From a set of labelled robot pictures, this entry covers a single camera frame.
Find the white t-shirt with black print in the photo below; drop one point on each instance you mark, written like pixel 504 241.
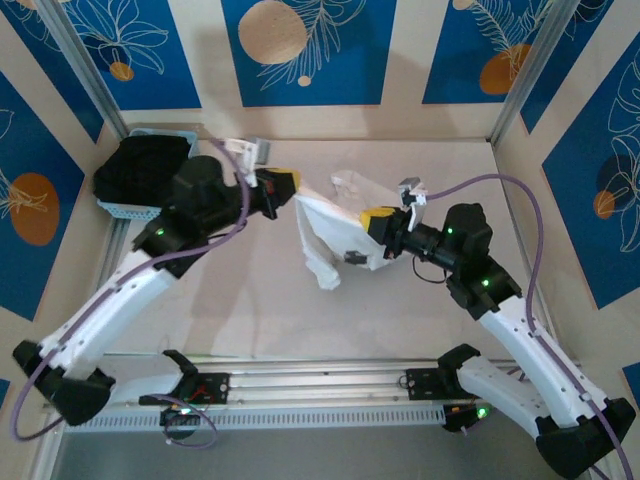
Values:
pixel 325 225

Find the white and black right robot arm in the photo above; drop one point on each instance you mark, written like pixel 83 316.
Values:
pixel 525 340

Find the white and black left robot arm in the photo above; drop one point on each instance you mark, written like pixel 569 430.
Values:
pixel 100 310

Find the light blue plastic basket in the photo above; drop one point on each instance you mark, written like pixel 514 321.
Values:
pixel 130 212

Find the black cloth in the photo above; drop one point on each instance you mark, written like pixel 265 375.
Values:
pixel 135 170

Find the black controller box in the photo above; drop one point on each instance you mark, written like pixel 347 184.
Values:
pixel 460 420
pixel 175 417

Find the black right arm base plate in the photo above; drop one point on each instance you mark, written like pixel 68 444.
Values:
pixel 422 382

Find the aluminium rail frame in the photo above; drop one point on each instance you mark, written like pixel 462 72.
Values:
pixel 325 387

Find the aluminium corner post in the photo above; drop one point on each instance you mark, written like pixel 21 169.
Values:
pixel 530 65
pixel 85 65

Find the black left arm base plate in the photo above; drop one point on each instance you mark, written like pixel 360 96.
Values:
pixel 220 387

